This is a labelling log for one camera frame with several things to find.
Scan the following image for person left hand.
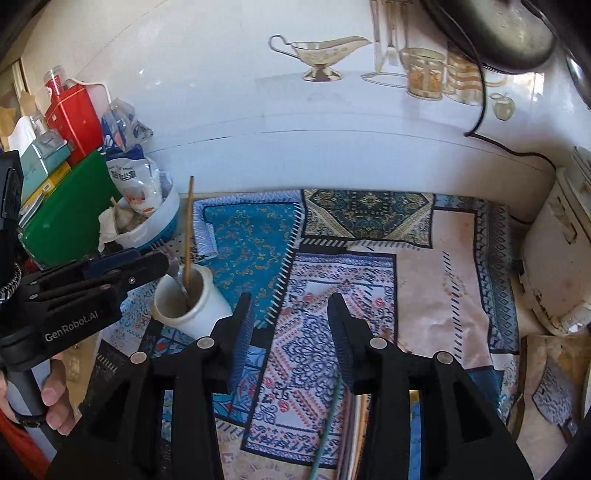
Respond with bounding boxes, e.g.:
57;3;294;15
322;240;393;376
0;353;76;439

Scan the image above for white ceramic utensil cup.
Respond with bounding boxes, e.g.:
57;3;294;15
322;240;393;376
151;265;232;340

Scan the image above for yellow flat box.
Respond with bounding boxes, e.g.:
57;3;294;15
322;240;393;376
20;161;71;215

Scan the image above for patterned blue patchwork mat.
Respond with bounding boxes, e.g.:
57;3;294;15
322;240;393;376
96;189;531;479

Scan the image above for wooden chopping board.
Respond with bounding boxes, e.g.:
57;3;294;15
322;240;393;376
513;334;590;479

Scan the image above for black wok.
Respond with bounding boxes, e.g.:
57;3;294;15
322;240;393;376
422;1;556;74

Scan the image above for teal tissue box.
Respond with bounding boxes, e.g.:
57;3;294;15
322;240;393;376
20;129;70;202

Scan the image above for dark brown chopstick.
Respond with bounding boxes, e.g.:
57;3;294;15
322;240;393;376
182;175;194;295

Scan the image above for green metal box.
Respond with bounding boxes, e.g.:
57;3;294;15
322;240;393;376
21;151;121;269

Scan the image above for silver fork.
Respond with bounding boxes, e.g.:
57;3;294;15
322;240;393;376
150;240;189;303

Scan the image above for white blue bowl with garlic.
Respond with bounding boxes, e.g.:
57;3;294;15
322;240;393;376
97;184;180;252

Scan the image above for dark green chopstick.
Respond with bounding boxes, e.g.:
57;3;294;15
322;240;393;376
308;376;342;480

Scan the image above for white blue plastic bag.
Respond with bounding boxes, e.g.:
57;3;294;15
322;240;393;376
100;98;163;217

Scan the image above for red white can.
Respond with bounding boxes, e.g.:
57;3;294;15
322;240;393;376
43;65;65;103

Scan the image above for white rice cooker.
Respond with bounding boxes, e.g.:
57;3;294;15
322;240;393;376
520;147;590;336

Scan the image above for black power cable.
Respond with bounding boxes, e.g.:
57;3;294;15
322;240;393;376
443;0;558;172

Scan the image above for steel cleaver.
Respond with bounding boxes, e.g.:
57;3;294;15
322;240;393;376
532;356;580;443

